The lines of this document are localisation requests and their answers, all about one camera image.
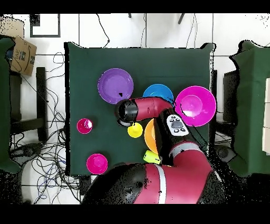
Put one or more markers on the dark green tablecloth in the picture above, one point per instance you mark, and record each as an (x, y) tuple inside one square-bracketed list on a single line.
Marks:
[(137, 61)]

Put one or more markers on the yellow plastic cup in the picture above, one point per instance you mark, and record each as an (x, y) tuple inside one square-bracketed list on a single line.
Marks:
[(135, 131)]

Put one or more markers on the black computer tower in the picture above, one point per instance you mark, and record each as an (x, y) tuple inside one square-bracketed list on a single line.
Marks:
[(231, 95)]

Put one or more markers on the small red plastic bowl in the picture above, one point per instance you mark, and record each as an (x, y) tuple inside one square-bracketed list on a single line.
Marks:
[(97, 164)]

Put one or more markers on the black square frame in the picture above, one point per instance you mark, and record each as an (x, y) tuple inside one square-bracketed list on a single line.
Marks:
[(30, 31)]

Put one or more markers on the red plastic cup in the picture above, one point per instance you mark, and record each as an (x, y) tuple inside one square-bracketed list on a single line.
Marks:
[(82, 127)]

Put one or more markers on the large pink plastic bowl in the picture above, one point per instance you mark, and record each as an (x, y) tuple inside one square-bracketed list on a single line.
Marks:
[(196, 105)]

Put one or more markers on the printed cardboard box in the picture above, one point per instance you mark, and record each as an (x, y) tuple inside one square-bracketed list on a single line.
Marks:
[(23, 57)]

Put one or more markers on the purple plastic bowl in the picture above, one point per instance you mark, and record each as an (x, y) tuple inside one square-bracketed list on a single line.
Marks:
[(115, 85)]

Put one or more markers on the green plastic cup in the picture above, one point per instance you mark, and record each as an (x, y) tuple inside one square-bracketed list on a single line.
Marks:
[(150, 157)]

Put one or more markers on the green cloth covered side table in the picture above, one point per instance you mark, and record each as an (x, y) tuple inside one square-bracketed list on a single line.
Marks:
[(4, 105), (253, 105)]

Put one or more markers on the dark wooden stool frame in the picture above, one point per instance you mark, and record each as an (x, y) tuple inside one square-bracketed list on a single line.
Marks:
[(214, 80), (41, 95)]

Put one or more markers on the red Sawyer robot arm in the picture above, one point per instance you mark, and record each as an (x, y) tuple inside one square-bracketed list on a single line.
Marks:
[(151, 107)]

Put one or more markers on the plain cardboard box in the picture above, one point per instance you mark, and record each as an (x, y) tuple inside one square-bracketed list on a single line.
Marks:
[(12, 27)]

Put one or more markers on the large orange plastic bowl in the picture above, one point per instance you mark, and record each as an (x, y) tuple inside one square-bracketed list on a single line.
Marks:
[(149, 135)]

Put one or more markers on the blue plastic bowl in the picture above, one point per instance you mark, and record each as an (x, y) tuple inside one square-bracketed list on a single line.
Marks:
[(158, 90)]

